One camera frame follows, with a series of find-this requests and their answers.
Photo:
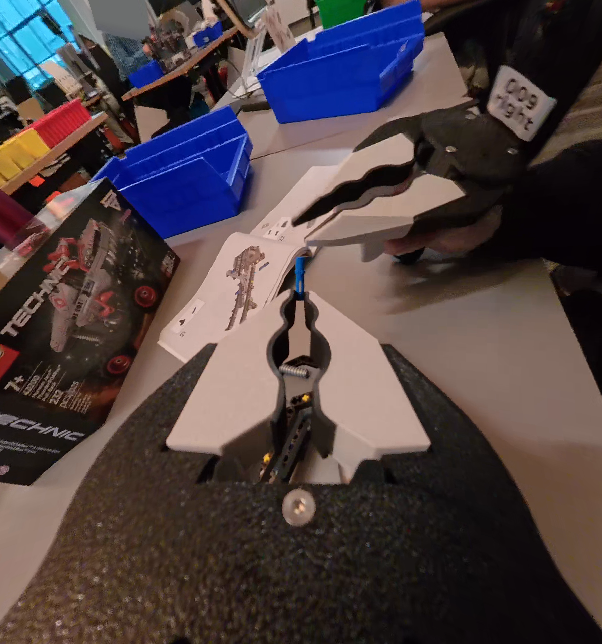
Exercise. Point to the red storage bin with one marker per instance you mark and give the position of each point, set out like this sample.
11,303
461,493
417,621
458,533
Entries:
59,120

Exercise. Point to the white stand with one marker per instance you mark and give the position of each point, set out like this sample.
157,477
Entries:
253,55

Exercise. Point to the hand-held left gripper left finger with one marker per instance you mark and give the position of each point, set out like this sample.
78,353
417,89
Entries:
225,402

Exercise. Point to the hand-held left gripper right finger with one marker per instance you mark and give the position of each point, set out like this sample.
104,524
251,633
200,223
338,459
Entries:
371,402

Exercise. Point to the person's right forearm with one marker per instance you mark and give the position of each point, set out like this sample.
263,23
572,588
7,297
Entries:
572,211

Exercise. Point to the grey desk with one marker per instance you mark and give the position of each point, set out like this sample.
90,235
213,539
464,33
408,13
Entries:
482,377

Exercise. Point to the green storage bin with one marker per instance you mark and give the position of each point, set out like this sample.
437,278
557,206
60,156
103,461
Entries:
346,10

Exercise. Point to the dark flat tablet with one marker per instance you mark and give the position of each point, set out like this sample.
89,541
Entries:
255,105

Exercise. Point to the white instruction booklet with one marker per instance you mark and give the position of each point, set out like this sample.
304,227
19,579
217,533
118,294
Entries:
215,292

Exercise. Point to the black toy set box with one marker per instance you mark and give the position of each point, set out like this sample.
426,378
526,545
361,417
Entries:
69,327

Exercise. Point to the small black toy box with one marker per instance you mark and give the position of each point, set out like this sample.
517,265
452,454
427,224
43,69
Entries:
170,50

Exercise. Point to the maroon cylindrical container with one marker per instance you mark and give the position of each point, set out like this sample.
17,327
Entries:
2,211

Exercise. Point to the small blue storage bin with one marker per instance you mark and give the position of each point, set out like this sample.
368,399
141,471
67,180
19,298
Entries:
208,35
145,74

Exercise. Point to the blue connector pin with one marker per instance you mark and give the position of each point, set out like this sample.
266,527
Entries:
300,274

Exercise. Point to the grey black toy brick model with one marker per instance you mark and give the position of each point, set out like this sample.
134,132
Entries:
293,432

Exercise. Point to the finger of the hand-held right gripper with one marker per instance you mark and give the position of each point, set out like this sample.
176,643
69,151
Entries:
376,156
381,216

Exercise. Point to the person's right hand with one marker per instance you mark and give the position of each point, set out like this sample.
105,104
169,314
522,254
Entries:
447,239

